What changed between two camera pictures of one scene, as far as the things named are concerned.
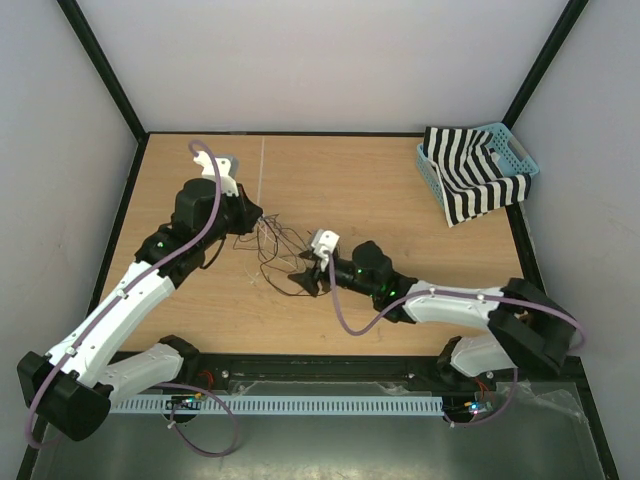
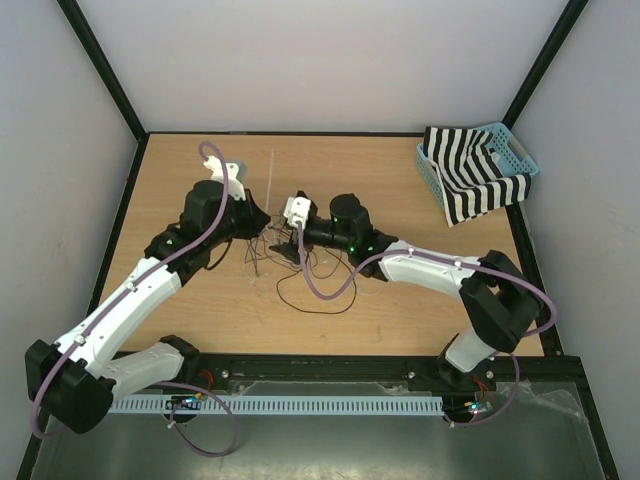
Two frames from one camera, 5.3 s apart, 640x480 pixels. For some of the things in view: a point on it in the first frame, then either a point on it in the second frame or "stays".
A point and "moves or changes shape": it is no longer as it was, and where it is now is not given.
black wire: (271, 256) → (341, 310)
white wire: (263, 225) moves or changes shape
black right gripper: (309, 279) → (290, 250)
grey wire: (265, 220) moves or changes shape
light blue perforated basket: (511, 154) stays
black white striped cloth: (469, 172) stays
